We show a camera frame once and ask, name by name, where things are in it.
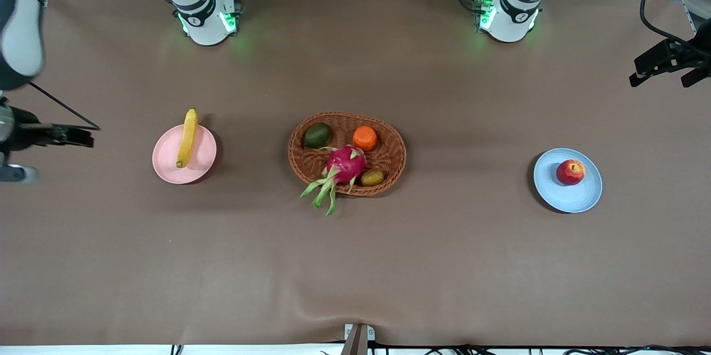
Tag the brown camera pole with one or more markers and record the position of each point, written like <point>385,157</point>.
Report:
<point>355,344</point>

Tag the pink dragon fruit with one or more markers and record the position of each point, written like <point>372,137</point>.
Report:
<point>347,165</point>

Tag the metal table edge bracket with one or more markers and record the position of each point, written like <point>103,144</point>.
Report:
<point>371,333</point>

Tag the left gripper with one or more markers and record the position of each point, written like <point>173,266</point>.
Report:
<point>701,50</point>

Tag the light blue plate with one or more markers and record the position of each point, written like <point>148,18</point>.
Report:
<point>566,196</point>

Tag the brown table cloth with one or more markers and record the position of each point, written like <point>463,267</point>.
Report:
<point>355,266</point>

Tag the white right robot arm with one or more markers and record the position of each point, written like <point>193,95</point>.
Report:
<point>203,27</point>

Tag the brownish green kiwi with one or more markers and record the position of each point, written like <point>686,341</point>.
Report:
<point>372,178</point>

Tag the yellow banana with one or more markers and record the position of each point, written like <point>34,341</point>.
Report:
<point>188,138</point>

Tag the orange fruit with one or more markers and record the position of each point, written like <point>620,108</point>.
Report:
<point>364,138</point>

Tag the red apple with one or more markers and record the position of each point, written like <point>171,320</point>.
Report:
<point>570,172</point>

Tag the brown wicker basket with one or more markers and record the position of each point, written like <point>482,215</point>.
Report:
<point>391,144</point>

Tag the pink plate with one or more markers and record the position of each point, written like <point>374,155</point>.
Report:
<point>203,158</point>

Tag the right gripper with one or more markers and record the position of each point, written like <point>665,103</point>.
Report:
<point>23,131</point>

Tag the green avocado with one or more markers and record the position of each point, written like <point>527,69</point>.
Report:
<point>318,135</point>

